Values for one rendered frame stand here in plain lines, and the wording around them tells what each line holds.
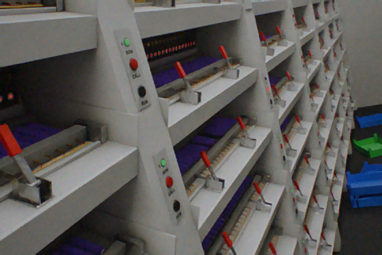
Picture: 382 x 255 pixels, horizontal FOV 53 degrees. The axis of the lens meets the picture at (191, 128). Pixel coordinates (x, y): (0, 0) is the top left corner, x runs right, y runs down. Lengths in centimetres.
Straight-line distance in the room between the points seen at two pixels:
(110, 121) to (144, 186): 11
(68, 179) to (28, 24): 18
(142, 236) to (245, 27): 75
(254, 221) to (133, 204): 53
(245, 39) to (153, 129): 65
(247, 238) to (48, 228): 66
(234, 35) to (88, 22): 72
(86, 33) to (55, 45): 6
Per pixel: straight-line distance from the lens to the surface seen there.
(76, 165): 53
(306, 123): 193
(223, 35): 123
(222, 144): 101
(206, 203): 80
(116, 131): 59
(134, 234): 66
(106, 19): 58
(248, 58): 121
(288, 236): 140
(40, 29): 49
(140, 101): 60
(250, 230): 106
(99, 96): 59
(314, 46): 259
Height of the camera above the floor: 123
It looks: 12 degrees down
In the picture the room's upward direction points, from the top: 16 degrees counter-clockwise
